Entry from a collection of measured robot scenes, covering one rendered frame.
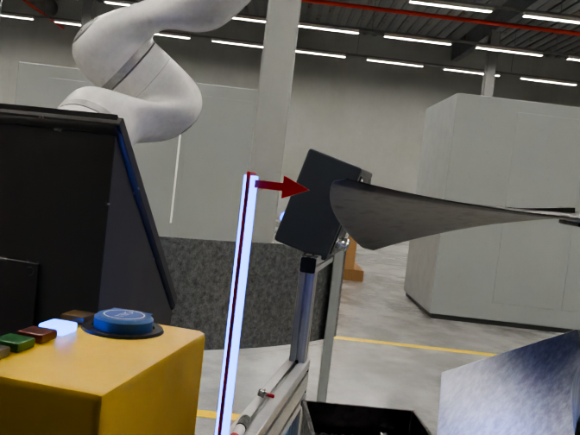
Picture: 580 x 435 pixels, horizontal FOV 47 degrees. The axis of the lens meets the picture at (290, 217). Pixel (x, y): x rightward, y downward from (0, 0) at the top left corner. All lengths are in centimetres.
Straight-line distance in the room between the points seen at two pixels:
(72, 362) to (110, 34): 78
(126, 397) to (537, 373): 40
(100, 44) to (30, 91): 597
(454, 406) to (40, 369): 43
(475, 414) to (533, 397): 6
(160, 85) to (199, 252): 132
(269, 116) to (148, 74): 380
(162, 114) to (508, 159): 600
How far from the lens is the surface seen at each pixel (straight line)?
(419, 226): 73
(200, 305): 241
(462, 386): 70
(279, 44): 497
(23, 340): 42
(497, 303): 700
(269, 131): 488
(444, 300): 685
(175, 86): 112
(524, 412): 64
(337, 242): 129
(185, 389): 47
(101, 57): 111
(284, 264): 256
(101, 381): 37
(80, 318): 48
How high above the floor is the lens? 119
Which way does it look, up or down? 3 degrees down
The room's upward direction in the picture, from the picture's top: 7 degrees clockwise
